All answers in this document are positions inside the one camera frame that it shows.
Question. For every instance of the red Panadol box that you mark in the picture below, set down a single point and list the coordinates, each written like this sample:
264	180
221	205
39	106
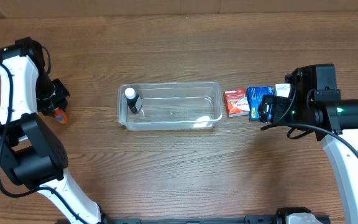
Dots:
237	102

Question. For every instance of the dark brown bottle white cap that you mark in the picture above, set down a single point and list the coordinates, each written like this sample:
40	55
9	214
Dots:
133	99

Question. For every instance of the white plaster box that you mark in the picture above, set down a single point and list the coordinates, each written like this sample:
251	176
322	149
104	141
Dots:
282	89

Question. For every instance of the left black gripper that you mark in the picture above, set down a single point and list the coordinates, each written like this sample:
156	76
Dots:
58	92

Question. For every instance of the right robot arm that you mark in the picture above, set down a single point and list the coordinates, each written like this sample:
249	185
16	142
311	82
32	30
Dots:
314	105

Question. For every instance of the clear plastic container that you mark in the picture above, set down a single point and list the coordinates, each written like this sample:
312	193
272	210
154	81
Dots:
172	106

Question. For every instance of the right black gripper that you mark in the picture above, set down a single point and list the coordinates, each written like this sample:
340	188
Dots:
266	109

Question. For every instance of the blue VapoDrops box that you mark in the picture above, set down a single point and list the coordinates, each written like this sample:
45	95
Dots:
254	98

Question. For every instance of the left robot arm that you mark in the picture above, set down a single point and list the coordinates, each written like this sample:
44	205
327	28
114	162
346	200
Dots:
32	158

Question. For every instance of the orange tablet tube white cap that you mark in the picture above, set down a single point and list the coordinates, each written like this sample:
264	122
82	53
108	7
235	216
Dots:
60	115

